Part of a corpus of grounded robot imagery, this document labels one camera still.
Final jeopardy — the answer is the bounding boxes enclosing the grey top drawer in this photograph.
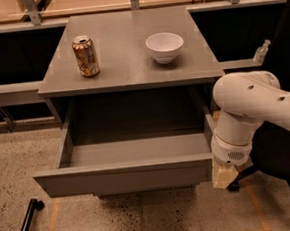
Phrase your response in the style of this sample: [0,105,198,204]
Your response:
[33,94,214,197]

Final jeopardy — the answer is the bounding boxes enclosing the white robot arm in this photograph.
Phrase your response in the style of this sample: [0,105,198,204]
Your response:
[211,71,290,189]

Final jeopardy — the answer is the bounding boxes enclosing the grey drawer cabinet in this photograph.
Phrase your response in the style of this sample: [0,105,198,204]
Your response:
[39,7,224,128]

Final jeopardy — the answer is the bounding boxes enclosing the black office chair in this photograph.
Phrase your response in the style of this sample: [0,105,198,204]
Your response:
[211,0,290,231]

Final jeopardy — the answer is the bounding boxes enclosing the clear plastic bottle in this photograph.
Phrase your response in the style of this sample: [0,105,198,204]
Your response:
[253,40,271,65]

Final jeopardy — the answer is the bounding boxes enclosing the white ceramic bowl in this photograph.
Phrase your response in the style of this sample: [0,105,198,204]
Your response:
[145,32,184,64]

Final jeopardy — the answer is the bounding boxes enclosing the gold soda can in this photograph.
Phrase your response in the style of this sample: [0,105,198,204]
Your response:
[72,35,100,78]

